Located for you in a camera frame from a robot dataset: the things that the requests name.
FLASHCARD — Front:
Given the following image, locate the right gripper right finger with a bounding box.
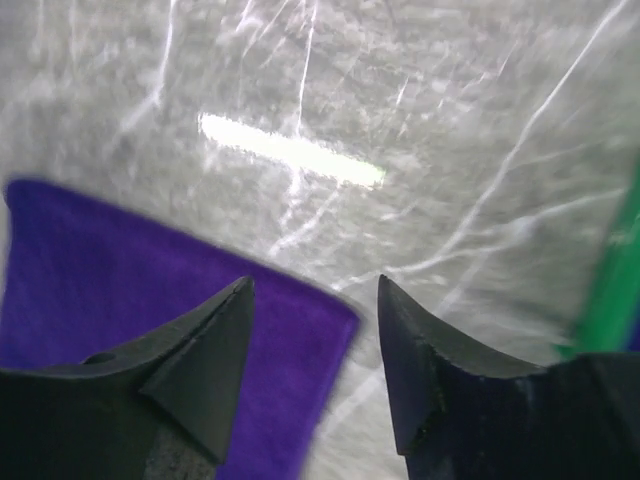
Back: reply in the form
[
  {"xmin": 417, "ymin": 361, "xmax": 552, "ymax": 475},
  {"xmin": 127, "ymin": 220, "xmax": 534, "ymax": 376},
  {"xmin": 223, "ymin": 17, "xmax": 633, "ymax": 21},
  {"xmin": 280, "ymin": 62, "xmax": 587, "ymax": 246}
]
[{"xmin": 377, "ymin": 276, "xmax": 639, "ymax": 479}]

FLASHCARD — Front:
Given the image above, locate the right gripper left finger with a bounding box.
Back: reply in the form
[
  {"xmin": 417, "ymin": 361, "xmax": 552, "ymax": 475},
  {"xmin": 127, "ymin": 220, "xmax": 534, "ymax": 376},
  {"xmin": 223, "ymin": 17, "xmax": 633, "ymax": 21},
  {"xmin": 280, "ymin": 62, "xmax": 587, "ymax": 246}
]
[{"xmin": 1, "ymin": 277, "xmax": 254, "ymax": 479}]

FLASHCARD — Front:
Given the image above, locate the purple towel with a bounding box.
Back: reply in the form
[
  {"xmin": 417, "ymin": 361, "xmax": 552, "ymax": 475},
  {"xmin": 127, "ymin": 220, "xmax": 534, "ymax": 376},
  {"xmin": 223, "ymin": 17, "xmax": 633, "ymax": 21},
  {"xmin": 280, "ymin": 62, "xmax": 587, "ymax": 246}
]
[{"xmin": 1, "ymin": 179, "xmax": 359, "ymax": 479}]

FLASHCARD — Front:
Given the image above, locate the green plastic tray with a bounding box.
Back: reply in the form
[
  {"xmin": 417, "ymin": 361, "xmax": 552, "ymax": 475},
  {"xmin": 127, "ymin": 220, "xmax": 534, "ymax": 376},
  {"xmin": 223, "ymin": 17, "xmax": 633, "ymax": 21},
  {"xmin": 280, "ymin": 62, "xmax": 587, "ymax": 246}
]
[{"xmin": 557, "ymin": 159, "xmax": 639, "ymax": 360}]

